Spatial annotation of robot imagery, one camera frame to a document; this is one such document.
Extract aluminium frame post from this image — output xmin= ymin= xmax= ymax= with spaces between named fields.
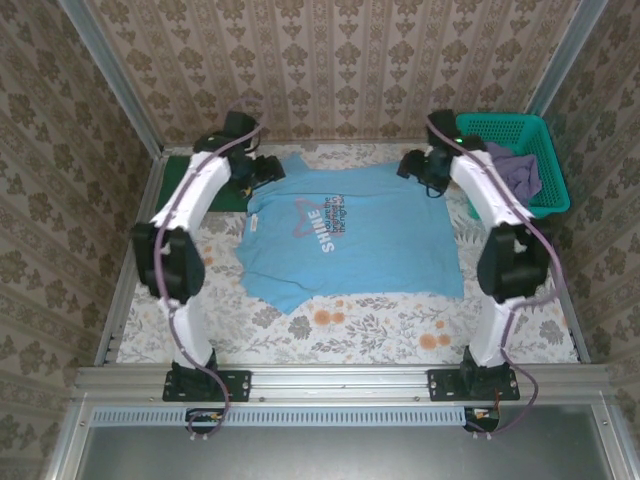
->
xmin=57 ymin=0 xmax=167 ymax=157
xmin=527 ymin=0 xmax=612 ymax=119

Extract grey metal panel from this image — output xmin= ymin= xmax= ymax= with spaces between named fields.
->
xmin=49 ymin=405 xmax=627 ymax=480

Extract aluminium frame rail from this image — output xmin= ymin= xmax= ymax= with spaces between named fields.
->
xmin=72 ymin=364 xmax=614 ymax=407

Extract grey slotted cable duct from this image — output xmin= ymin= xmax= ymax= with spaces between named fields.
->
xmin=92 ymin=405 xmax=464 ymax=427

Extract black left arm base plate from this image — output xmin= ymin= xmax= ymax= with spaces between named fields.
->
xmin=162 ymin=368 xmax=253 ymax=403

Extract folded dark green t-shirt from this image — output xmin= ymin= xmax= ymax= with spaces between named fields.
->
xmin=155 ymin=155 xmax=251 ymax=214

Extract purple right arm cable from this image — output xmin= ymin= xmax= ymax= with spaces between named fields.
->
xmin=424 ymin=115 xmax=567 ymax=442

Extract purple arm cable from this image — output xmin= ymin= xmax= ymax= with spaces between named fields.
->
xmin=153 ymin=97 xmax=271 ymax=444
xmin=424 ymin=115 xmax=567 ymax=442

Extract teal plastic basket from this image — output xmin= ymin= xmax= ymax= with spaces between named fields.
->
xmin=454 ymin=112 xmax=572 ymax=221

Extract light blue printed t-shirt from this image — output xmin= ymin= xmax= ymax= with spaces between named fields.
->
xmin=233 ymin=153 xmax=467 ymax=317

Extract crumpled purple t-shirt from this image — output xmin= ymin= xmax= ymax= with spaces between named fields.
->
xmin=481 ymin=141 xmax=544 ymax=208

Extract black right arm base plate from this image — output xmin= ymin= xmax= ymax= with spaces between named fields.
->
xmin=427 ymin=368 xmax=521 ymax=403

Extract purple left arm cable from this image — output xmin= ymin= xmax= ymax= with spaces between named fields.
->
xmin=153 ymin=97 xmax=271 ymax=444

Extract floral tablecloth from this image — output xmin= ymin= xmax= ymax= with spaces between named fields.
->
xmin=115 ymin=143 xmax=581 ymax=366

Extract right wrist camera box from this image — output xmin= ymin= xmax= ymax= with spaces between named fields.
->
xmin=397 ymin=148 xmax=427 ymax=180

